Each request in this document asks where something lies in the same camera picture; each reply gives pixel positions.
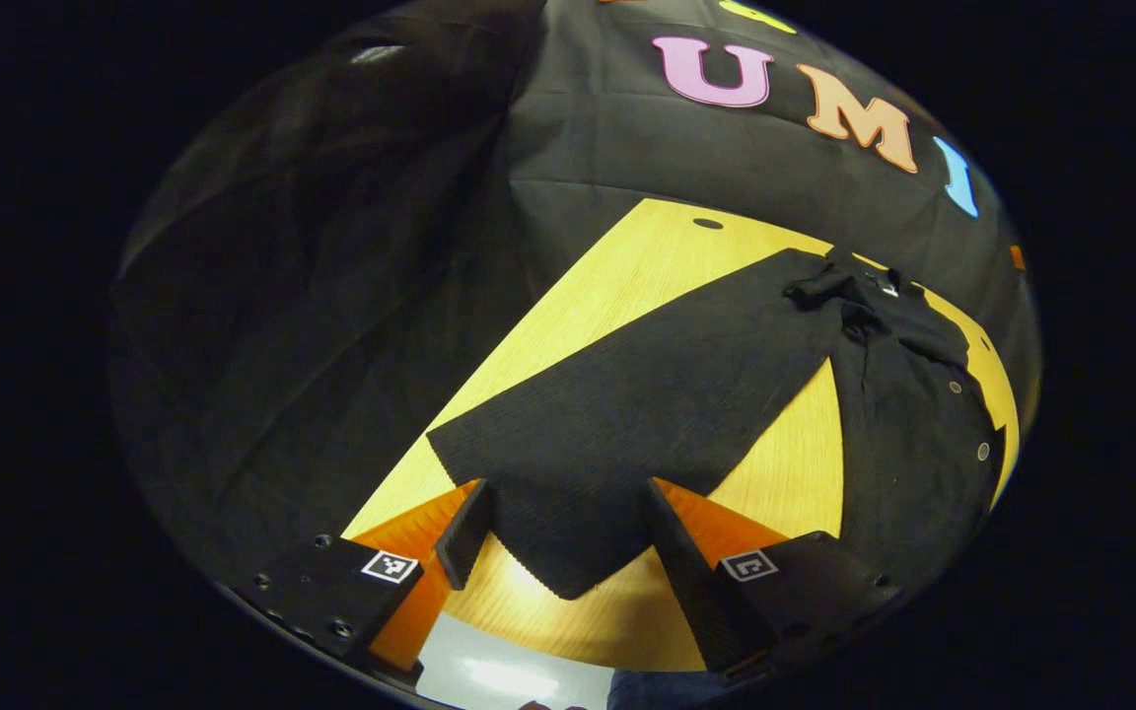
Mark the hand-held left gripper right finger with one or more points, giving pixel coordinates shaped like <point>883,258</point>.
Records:
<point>691,582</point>

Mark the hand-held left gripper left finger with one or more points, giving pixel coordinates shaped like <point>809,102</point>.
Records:
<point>464,532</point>

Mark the black buttoned jacket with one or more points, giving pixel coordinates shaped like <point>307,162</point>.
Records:
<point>647,414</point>

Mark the person's blue clothing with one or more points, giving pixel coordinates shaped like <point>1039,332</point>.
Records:
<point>667,692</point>

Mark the black backdrop cloth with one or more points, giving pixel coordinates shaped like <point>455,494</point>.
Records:
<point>381,247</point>

